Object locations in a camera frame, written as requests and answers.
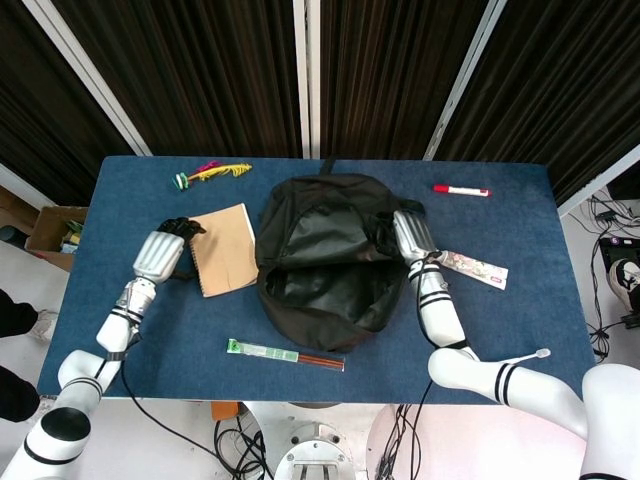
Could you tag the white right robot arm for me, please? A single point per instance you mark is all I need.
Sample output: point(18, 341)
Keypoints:
point(470, 372)

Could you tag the white printed toothpaste tube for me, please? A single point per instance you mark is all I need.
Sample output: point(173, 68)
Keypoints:
point(475, 267)

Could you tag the dark brown pleated curtain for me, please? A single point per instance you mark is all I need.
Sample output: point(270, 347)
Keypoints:
point(210, 75)

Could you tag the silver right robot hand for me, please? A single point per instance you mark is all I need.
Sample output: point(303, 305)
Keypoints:
point(414, 235)

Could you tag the black fabric backpack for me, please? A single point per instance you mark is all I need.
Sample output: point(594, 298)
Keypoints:
point(325, 250)

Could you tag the packaged red chopsticks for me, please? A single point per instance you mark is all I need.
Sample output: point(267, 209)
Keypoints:
point(280, 355)

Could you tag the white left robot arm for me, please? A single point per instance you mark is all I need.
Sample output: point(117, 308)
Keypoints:
point(80, 380)

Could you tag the red capped white marker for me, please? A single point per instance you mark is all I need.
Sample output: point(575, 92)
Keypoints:
point(462, 190)

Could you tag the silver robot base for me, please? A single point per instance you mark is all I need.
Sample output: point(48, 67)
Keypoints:
point(315, 450)

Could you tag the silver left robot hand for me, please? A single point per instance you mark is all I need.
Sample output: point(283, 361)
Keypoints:
point(157, 252)

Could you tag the blue table cloth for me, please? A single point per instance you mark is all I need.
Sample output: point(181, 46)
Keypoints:
point(515, 300)

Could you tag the brown cardboard box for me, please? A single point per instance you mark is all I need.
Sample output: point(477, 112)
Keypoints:
point(47, 235)

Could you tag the colourful feather shuttlecock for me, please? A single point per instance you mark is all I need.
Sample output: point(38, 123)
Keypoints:
point(215, 173)

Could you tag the thin white toothbrush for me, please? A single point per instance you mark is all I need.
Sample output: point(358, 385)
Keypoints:
point(542, 353)

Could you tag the white frame post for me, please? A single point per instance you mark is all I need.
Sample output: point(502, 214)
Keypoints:
point(90, 80)
point(306, 80)
point(462, 85)
point(600, 182)

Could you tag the black and white sneaker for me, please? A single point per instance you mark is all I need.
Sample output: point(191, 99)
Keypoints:
point(625, 285)

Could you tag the spiral notebook brown cover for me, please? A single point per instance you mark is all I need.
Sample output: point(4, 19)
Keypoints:
point(225, 250)

